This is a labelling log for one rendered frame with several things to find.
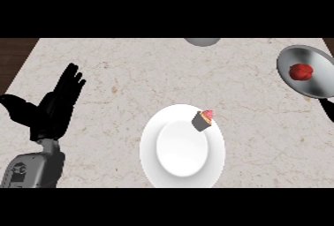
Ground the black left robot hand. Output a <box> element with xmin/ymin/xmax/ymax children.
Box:
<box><xmin>0</xmin><ymin>63</ymin><xmax>87</xmax><ymax>142</ymax></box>

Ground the white round plate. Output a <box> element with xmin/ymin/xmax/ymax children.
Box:
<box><xmin>139</xmin><ymin>103</ymin><xmax>228</xmax><ymax>189</ymax></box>

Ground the pink frosted cupcake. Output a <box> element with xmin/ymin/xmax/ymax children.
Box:
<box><xmin>191</xmin><ymin>109</ymin><xmax>216</xmax><ymax>132</ymax></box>

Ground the grey round bowl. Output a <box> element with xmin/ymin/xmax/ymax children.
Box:
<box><xmin>183</xmin><ymin>38</ymin><xmax>222</xmax><ymax>47</ymax></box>

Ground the grey pan with black handle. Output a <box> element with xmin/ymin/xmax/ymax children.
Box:
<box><xmin>275</xmin><ymin>44</ymin><xmax>334</xmax><ymax>124</ymax></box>

